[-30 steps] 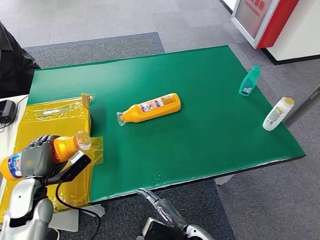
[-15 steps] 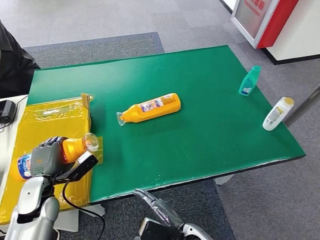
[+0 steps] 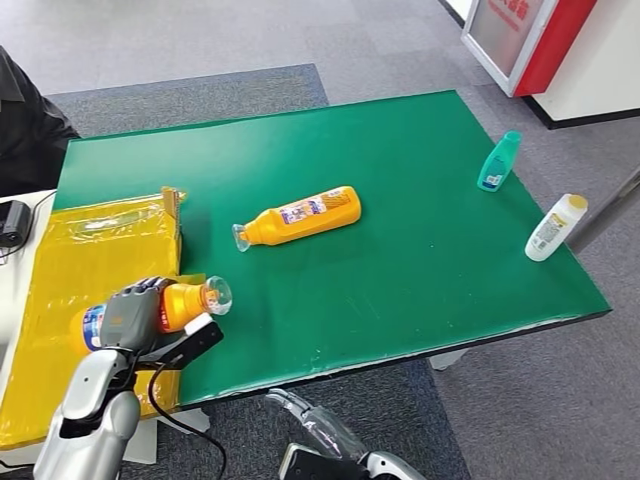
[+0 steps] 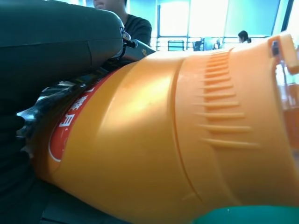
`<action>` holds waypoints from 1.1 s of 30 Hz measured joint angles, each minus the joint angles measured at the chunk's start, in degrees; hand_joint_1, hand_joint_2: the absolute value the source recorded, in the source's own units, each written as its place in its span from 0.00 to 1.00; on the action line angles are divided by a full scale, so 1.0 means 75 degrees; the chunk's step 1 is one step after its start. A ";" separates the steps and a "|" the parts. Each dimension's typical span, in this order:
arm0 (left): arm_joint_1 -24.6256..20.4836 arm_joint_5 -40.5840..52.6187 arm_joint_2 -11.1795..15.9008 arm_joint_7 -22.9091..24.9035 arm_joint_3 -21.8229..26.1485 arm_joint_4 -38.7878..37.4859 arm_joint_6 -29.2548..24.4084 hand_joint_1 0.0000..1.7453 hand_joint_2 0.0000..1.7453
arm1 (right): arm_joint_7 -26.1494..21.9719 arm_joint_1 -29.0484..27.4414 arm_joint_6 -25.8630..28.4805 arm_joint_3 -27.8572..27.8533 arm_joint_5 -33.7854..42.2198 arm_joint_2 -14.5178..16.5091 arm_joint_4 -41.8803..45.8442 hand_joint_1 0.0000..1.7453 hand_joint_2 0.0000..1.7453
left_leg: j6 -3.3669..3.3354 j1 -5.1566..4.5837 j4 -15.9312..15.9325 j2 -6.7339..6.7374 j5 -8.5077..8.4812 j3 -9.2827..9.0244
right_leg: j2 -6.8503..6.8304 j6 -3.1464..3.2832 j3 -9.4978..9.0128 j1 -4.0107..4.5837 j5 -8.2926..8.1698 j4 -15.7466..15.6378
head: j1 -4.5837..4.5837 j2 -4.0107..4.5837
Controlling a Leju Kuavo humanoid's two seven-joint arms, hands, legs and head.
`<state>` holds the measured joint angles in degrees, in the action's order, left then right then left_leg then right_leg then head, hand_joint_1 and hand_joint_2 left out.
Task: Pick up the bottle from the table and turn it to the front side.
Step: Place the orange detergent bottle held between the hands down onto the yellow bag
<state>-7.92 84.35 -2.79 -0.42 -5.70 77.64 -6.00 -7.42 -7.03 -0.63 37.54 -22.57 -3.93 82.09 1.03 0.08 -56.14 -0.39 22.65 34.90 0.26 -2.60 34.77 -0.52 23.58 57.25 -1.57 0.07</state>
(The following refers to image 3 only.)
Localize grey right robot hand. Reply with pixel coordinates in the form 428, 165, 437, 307
264, 388, 370, 463

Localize person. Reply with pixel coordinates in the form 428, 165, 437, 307
0, 44, 81, 199

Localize black device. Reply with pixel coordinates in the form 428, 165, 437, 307
0, 199, 33, 250

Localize green table mat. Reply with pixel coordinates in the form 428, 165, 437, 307
52, 89, 613, 407

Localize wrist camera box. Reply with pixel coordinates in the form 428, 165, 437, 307
136, 312, 225, 371
278, 443, 372, 480

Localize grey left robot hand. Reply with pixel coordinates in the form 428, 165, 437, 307
99, 276, 176, 357

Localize red and white sign stand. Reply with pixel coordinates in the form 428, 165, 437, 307
460, 0, 599, 99

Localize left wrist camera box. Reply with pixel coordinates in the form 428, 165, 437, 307
136, 312, 225, 371

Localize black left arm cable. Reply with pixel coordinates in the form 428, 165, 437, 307
146, 356, 229, 480

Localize thin black device cable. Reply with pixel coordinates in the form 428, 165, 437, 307
0, 190, 57, 266

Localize white table foot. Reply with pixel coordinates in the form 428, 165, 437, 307
429, 349, 471, 373
167, 408, 211, 437

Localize white bottle with yellow cap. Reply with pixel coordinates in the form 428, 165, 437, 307
524, 193, 589, 263

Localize yellow plastic-wrapped cardboard box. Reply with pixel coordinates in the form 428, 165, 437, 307
0, 186, 208, 450

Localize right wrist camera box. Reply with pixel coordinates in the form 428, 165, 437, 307
278, 443, 372, 480

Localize orange bottle with clear cap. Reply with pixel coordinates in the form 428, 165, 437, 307
69, 275, 234, 356
232, 185, 362, 254

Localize teal plastic bottle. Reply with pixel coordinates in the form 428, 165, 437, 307
476, 130, 524, 193

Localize grey metal pole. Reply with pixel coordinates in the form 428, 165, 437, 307
566, 167, 640, 256

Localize white counter with black base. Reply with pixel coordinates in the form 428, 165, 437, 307
521, 0, 640, 130

